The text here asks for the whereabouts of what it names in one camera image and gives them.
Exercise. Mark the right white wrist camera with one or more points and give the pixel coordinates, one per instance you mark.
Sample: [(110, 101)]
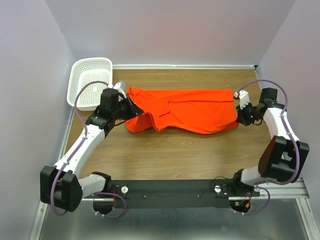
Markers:
[(243, 97)]

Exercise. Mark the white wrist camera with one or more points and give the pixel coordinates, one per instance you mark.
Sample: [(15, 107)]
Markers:
[(243, 97), (120, 87)]

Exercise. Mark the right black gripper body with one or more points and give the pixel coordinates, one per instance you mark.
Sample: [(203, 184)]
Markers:
[(248, 114)]

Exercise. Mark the aluminium frame rail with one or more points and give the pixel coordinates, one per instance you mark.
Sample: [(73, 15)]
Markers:
[(280, 212)]

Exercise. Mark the white perforated plastic basket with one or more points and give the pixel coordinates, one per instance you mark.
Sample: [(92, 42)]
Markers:
[(88, 78)]

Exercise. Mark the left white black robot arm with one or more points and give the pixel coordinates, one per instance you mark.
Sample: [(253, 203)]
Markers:
[(60, 185)]

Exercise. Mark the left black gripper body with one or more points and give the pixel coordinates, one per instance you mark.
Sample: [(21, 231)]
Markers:
[(121, 111)]

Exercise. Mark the black mounting base plate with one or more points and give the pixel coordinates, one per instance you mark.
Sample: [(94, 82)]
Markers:
[(172, 194)]

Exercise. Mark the orange t-shirt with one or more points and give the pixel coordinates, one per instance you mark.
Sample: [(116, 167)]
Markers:
[(202, 111)]

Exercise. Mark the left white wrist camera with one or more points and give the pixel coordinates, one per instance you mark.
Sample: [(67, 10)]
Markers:
[(120, 87)]

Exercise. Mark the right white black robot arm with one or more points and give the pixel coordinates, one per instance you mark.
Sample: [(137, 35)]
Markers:
[(284, 157)]

